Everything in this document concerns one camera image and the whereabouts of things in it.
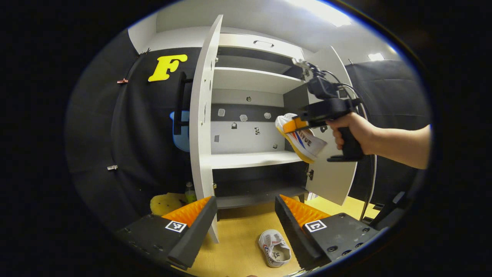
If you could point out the green plastic bottle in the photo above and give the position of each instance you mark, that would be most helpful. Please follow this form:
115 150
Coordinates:
190 196

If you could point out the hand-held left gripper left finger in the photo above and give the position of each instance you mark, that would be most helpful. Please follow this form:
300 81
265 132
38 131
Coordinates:
198 231

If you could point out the dark cloth clip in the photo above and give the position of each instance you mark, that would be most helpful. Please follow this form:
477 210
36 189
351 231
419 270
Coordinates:
145 50

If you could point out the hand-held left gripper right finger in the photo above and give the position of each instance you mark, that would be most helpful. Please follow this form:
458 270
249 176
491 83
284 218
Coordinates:
294 234

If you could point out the white shoe cabinet door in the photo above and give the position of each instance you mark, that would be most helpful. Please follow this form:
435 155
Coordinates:
334 181
201 134

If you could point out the white shoe cabinet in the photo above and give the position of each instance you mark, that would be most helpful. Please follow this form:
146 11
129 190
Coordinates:
246 142

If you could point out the white canvas shoe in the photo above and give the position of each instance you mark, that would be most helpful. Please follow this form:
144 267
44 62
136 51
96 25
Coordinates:
275 250
309 148

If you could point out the black backdrop cloth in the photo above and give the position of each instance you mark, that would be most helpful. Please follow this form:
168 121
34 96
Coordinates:
396 92
142 134

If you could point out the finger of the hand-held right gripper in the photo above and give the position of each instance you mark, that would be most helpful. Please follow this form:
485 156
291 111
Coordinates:
295 125

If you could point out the black stand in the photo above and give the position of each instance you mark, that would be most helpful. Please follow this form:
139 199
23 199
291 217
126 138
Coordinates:
396 204

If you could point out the small ceiling light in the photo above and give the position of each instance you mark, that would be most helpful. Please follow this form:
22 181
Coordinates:
375 57

